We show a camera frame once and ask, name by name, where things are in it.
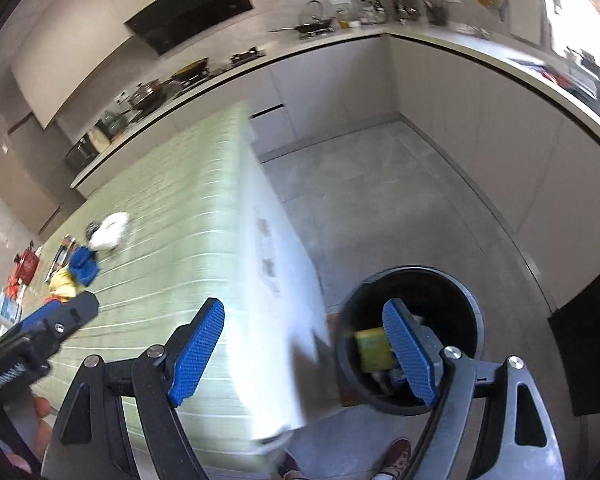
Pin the black utensil holder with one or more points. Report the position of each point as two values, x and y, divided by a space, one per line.
437 13

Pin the blue knit cloth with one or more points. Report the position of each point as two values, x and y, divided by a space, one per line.
83 266

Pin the green checked tablecloth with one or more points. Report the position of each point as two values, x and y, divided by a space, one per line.
204 221

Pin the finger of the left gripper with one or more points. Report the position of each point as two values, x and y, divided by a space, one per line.
65 319

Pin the black built-in dishwasher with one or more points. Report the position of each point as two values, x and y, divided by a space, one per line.
576 329

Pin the black trash bucket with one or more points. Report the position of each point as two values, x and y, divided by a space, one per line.
365 359

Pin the lidded steel wok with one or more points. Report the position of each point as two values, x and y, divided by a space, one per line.
148 95

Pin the wok with handle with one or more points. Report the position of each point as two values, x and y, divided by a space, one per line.
315 28

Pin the black range hood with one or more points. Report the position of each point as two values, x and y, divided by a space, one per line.
165 24

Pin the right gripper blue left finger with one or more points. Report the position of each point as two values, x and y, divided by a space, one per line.
163 377

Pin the yellow knit cloth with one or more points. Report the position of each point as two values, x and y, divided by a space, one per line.
62 285

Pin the white crumpled paper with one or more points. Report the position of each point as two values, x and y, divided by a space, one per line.
110 233

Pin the steel wool scrubber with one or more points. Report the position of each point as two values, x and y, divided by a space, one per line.
91 229

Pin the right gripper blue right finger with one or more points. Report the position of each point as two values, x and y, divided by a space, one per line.
443 378

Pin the white cutting board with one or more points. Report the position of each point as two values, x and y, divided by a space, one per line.
525 20

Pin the black microwave oven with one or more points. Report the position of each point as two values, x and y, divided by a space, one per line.
81 154

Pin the frying pan on stove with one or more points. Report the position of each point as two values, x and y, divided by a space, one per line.
191 71

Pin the person's left hand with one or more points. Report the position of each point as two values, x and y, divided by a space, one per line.
28 443

